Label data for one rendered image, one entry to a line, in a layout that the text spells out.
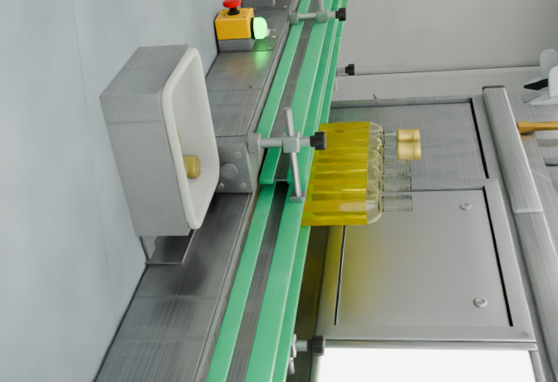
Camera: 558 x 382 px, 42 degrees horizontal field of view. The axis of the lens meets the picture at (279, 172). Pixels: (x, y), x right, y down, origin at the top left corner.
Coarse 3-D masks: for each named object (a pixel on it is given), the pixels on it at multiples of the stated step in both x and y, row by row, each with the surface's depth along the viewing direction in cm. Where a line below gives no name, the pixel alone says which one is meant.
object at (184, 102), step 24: (192, 48) 102; (192, 72) 106; (168, 96) 91; (192, 96) 108; (168, 120) 92; (192, 120) 110; (192, 144) 112; (216, 144) 113; (216, 168) 114; (192, 192) 109; (192, 216) 99
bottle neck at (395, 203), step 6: (384, 198) 122; (390, 198) 122; (396, 198) 122; (402, 198) 122; (408, 198) 122; (384, 204) 122; (390, 204) 122; (396, 204) 122; (402, 204) 122; (408, 204) 121; (384, 210) 123; (390, 210) 123; (396, 210) 122; (402, 210) 122; (408, 210) 122
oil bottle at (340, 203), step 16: (320, 192) 124; (336, 192) 123; (352, 192) 123; (368, 192) 122; (304, 208) 123; (320, 208) 122; (336, 208) 122; (352, 208) 122; (368, 208) 121; (304, 224) 125; (320, 224) 124; (336, 224) 124; (352, 224) 123
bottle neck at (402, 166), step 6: (384, 162) 132; (390, 162) 132; (396, 162) 132; (402, 162) 131; (408, 162) 131; (384, 168) 132; (390, 168) 132; (396, 168) 131; (402, 168) 131; (408, 168) 131; (384, 174) 133
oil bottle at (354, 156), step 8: (320, 152) 135; (328, 152) 135; (336, 152) 134; (344, 152) 134; (352, 152) 134; (360, 152) 133; (368, 152) 133; (376, 152) 133; (312, 160) 133; (320, 160) 132; (328, 160) 132; (336, 160) 132; (344, 160) 131; (352, 160) 131; (360, 160) 131; (368, 160) 130; (376, 160) 131
